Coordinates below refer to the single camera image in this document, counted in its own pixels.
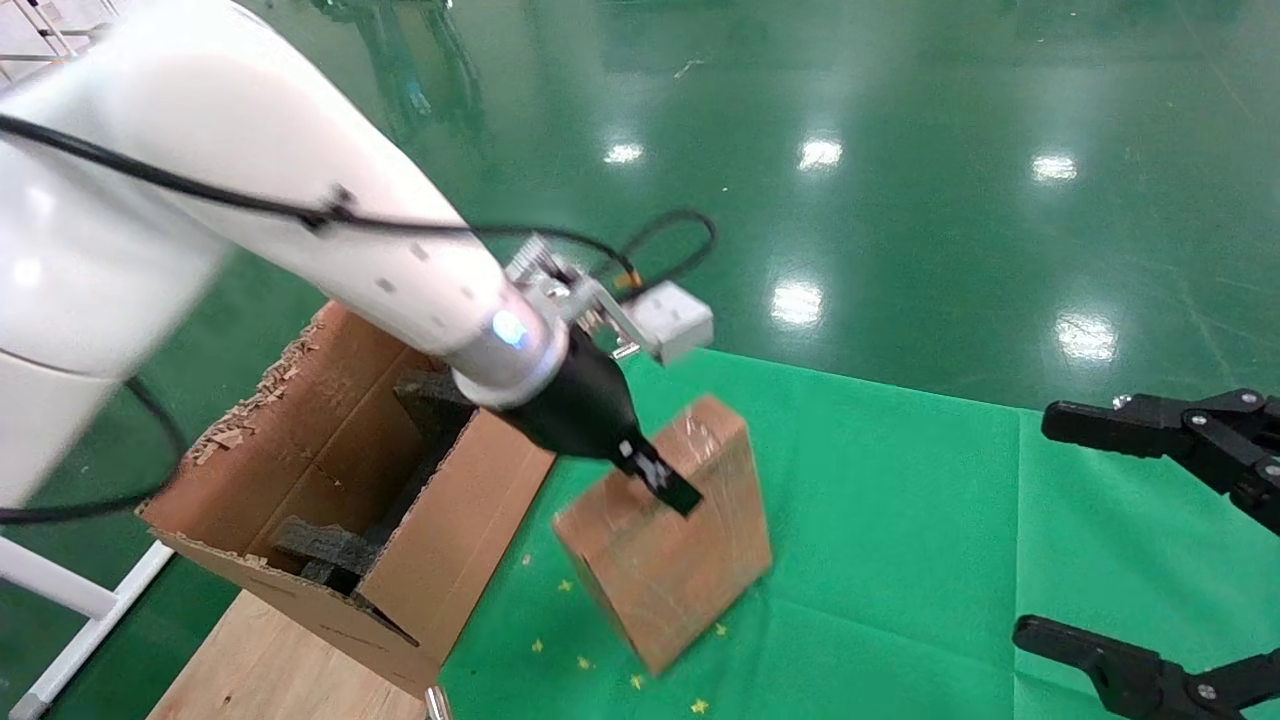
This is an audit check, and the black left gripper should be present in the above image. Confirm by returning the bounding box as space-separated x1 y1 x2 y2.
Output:
495 335 704 518

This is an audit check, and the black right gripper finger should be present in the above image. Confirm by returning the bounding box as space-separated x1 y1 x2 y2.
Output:
1012 613 1280 720
1040 388 1280 536

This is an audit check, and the small taped cardboard box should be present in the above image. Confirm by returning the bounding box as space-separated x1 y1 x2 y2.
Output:
552 393 774 679

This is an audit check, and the large open torn carton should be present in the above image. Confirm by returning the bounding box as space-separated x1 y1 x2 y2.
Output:
137 300 557 699

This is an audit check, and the green table cloth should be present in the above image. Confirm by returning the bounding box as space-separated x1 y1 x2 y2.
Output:
440 345 1280 720

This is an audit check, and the black foam insert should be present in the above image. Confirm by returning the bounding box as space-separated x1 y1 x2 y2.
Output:
272 368 479 598

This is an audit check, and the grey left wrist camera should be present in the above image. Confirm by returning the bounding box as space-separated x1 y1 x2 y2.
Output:
505 232 717 367

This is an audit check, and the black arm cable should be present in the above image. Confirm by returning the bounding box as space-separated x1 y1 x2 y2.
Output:
0 378 191 527
0 112 719 301

